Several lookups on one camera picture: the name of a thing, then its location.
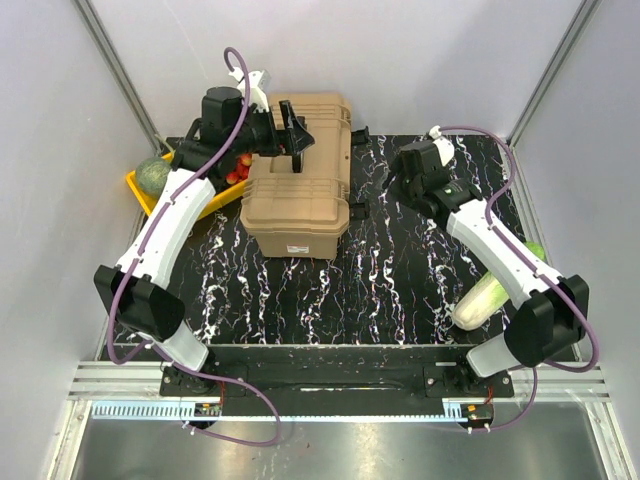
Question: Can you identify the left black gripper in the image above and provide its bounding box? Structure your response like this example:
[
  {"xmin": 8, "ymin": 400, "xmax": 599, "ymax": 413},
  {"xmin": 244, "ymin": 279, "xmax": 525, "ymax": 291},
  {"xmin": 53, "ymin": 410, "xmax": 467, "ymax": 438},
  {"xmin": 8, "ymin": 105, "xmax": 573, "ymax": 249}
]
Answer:
[{"xmin": 229, "ymin": 100, "xmax": 315, "ymax": 158}]

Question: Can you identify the tan plastic tool box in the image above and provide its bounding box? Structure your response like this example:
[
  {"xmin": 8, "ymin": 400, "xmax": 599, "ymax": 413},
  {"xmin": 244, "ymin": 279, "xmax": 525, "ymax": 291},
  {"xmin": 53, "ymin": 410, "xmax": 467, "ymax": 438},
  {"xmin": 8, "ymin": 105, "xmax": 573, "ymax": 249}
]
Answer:
[{"xmin": 240, "ymin": 92, "xmax": 352, "ymax": 260}]

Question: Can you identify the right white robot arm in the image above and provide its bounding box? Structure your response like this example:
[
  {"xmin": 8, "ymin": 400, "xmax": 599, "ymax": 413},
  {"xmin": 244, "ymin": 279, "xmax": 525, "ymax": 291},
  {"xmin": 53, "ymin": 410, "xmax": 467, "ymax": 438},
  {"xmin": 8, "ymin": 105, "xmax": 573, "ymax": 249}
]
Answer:
[{"xmin": 383, "ymin": 126, "xmax": 595, "ymax": 396}]

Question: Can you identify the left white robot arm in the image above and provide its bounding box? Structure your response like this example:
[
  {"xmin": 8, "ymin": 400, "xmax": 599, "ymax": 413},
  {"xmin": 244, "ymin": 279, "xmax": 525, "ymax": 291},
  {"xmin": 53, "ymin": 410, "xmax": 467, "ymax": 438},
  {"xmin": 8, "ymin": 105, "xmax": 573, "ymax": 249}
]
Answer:
[{"xmin": 94, "ymin": 67, "xmax": 314, "ymax": 395}]

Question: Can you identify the yellow plastic fruit tray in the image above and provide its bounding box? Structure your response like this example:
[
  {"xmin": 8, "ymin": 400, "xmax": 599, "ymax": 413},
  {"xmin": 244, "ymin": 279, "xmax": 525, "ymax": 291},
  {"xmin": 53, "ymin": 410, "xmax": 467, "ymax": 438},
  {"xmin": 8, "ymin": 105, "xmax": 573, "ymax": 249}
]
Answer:
[{"xmin": 125, "ymin": 170, "xmax": 247, "ymax": 220}]

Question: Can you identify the napa cabbage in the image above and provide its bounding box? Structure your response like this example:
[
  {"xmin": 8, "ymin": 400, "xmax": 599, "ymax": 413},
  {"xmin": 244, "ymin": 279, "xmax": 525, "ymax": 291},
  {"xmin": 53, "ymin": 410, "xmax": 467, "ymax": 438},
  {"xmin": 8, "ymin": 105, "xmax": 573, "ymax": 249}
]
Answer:
[{"xmin": 451, "ymin": 241, "xmax": 542, "ymax": 331}]

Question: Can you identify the green netted melon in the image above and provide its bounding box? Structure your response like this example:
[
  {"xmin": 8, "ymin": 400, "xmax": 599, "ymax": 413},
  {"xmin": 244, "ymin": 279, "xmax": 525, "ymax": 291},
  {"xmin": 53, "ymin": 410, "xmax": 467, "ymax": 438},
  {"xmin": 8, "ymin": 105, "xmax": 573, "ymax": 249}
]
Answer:
[{"xmin": 135, "ymin": 157, "xmax": 171, "ymax": 198}]

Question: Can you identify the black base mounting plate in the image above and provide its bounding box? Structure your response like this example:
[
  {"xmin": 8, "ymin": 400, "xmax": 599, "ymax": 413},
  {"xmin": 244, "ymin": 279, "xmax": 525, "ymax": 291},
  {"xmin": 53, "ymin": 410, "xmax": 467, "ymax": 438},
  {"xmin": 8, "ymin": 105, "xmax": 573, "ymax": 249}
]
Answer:
[{"xmin": 158, "ymin": 342, "xmax": 516, "ymax": 420}]

